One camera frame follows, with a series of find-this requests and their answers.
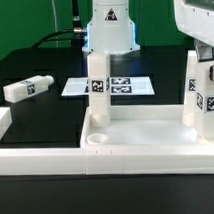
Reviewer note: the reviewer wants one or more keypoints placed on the white left fence block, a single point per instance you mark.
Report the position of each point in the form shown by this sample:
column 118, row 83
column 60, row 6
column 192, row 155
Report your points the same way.
column 5, row 120

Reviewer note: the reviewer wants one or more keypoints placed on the white desk top tray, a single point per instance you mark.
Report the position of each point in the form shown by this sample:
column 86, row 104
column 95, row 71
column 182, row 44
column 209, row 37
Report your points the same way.
column 163, row 125

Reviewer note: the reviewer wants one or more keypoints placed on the fiducial marker sheet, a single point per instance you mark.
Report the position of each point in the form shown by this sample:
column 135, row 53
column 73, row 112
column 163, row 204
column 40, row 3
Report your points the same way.
column 118, row 86

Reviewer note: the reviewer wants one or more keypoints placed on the white front fence bar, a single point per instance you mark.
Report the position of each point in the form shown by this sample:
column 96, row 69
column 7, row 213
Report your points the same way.
column 190, row 159

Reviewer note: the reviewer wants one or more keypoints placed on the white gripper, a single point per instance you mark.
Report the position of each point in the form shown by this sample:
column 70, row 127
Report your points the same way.
column 196, row 19

